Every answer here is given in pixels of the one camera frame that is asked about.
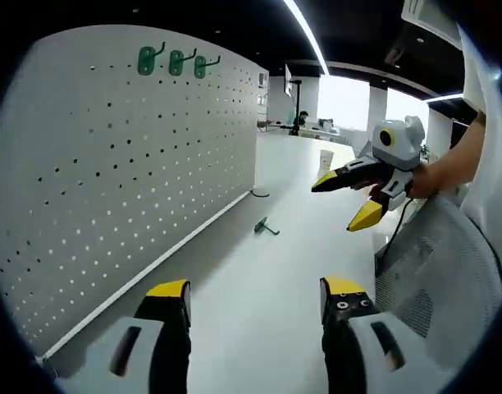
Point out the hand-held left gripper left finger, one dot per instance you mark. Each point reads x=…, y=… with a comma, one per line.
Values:
x=165, y=353

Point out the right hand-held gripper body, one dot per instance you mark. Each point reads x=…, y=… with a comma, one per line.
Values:
x=400, y=156

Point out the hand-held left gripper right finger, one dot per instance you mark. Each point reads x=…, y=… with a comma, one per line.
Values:
x=345, y=353

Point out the green hook assembly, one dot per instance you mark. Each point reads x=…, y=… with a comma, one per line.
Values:
x=199, y=67
x=260, y=225
x=145, y=61
x=176, y=63

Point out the white perforated mounting plate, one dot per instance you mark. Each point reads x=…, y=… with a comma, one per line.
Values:
x=132, y=164

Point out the person's right hand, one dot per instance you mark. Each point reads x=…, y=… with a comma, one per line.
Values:
x=425, y=180

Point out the pale paper cup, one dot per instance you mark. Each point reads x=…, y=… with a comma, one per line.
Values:
x=326, y=160

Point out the monitor on black stand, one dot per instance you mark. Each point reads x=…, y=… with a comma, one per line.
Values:
x=296, y=106

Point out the long ceiling light strip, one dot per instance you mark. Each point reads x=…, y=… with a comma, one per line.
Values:
x=312, y=41

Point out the white ceiling air vent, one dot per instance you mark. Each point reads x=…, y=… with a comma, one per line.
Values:
x=427, y=12

